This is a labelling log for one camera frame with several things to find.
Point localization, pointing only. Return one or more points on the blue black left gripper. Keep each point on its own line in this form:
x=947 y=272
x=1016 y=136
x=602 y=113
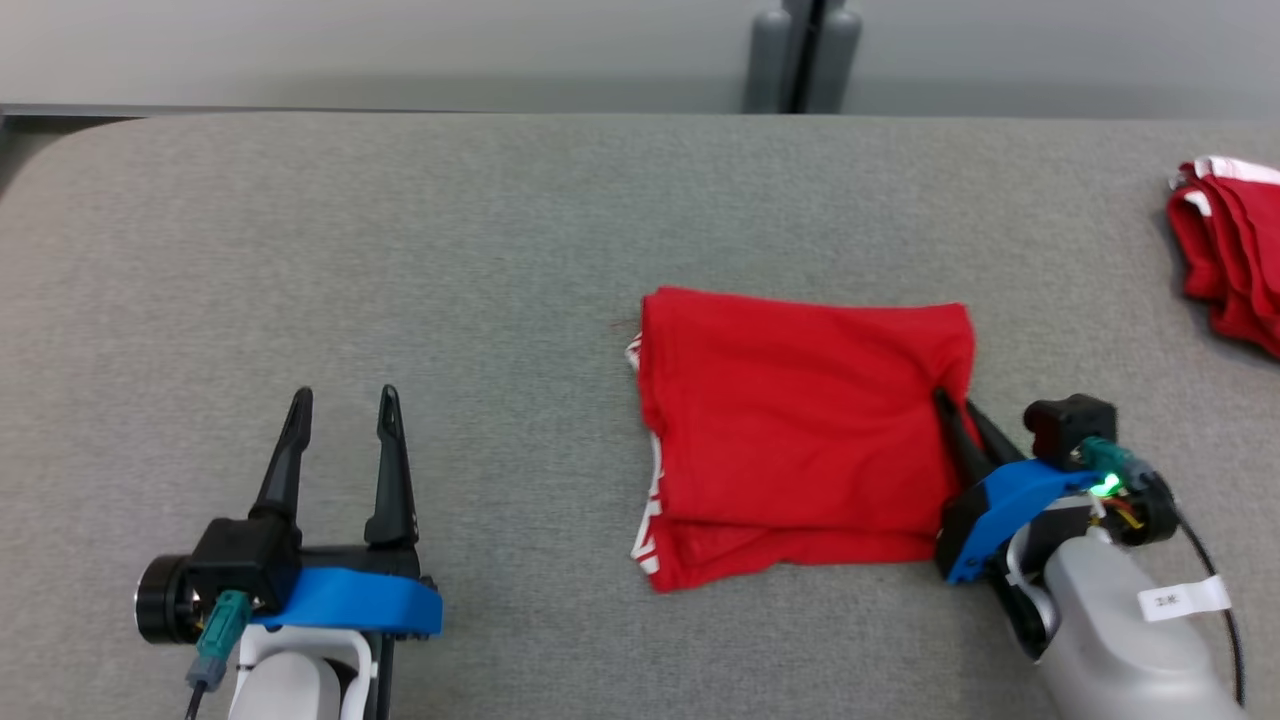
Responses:
x=350 y=600

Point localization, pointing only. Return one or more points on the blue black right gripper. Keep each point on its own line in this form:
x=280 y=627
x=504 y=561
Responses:
x=990 y=510

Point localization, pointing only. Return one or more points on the red jersey with white sleeves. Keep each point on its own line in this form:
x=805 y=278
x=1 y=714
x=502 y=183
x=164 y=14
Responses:
x=800 y=420

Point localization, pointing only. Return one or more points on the red shorts with white stripes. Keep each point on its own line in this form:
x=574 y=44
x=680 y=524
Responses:
x=1235 y=260

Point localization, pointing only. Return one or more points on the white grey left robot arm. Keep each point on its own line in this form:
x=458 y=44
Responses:
x=290 y=685

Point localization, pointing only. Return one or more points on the white paper label tag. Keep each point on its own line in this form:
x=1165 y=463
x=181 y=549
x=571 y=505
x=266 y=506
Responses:
x=1185 y=598

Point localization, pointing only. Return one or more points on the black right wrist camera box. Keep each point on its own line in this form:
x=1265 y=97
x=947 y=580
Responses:
x=1065 y=425

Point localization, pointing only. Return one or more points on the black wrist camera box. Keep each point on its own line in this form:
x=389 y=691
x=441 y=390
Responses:
x=245 y=560
x=1065 y=425

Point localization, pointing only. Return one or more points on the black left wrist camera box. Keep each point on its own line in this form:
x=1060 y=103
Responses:
x=245 y=560

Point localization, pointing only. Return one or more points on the dark grey baseboard rail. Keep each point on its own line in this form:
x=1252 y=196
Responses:
x=200 y=109

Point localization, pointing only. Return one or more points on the grey partition post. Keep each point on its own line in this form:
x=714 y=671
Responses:
x=800 y=55

